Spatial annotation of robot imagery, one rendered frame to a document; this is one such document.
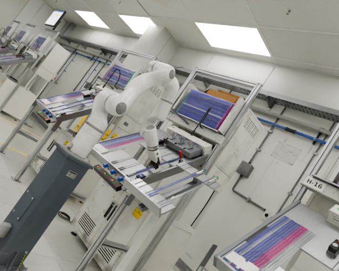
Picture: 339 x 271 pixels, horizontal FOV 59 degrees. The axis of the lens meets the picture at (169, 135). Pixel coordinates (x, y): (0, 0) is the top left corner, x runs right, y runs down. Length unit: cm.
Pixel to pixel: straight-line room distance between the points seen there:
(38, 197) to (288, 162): 279
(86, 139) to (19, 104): 485
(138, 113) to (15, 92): 335
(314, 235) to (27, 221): 149
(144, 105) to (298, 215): 233
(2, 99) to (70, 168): 480
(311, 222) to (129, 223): 123
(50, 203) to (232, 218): 244
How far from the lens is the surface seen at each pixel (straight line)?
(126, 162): 225
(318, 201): 211
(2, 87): 638
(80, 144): 173
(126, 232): 232
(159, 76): 183
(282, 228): 175
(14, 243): 186
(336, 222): 188
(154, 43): 565
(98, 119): 172
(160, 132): 275
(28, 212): 178
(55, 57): 651
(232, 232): 370
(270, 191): 367
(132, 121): 360
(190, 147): 232
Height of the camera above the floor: 94
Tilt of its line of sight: 5 degrees up
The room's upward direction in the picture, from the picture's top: 34 degrees clockwise
